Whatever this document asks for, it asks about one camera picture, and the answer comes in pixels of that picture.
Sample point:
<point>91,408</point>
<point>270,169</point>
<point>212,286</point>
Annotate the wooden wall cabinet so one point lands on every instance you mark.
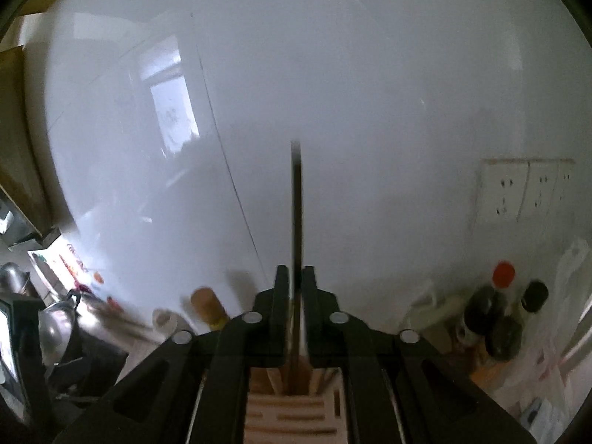
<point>21,148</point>

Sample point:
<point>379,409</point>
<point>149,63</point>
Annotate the dark bottle with black cap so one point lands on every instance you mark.
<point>518,319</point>

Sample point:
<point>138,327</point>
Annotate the crumpled clear plastic bag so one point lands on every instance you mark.
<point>566,314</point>

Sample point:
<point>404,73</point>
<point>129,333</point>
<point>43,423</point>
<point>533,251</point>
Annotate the colourful printed packaging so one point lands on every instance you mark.
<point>83,268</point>

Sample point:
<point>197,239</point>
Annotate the dark slim knife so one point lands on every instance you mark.
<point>296,212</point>

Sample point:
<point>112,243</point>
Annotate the wooden knife block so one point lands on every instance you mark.
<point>296,414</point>

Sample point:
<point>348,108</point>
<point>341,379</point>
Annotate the dark bottle with red cap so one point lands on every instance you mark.
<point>492,300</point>

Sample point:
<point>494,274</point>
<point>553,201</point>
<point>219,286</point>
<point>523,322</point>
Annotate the black stove top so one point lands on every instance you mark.
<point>92,370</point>

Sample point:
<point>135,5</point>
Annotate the dark bottle with tan cap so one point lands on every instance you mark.
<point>208,307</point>

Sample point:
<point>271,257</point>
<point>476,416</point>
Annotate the grey range hood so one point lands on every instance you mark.
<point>27,231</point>

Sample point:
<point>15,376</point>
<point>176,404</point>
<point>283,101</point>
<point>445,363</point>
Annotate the white plastic container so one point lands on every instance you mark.
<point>434,307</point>

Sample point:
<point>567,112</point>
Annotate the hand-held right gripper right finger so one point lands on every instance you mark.
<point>321,333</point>

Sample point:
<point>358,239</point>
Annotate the white wall socket panel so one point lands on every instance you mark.
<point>522,189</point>

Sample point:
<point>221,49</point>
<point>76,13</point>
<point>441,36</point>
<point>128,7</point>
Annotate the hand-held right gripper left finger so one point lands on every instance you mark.
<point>270,333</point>

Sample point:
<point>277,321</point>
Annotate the metal kettle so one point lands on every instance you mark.
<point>14,280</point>

